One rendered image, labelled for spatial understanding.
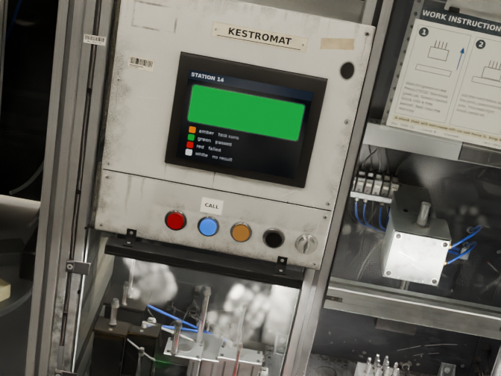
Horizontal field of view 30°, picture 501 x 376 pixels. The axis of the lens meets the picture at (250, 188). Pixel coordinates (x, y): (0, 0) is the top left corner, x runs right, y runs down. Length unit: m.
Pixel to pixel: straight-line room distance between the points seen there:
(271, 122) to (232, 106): 0.07
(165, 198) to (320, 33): 0.41
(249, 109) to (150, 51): 0.19
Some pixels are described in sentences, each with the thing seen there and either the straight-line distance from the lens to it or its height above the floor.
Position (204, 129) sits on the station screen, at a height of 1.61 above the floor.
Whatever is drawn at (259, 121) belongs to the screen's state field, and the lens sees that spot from 1.58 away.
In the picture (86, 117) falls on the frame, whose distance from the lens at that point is 1.66.
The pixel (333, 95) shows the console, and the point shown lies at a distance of 1.59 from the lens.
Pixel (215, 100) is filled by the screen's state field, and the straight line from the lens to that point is 1.58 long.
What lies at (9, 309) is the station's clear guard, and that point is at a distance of 1.90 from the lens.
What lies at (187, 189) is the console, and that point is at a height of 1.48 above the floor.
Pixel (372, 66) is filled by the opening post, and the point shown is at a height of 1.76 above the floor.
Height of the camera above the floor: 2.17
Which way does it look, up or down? 24 degrees down
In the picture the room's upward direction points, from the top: 11 degrees clockwise
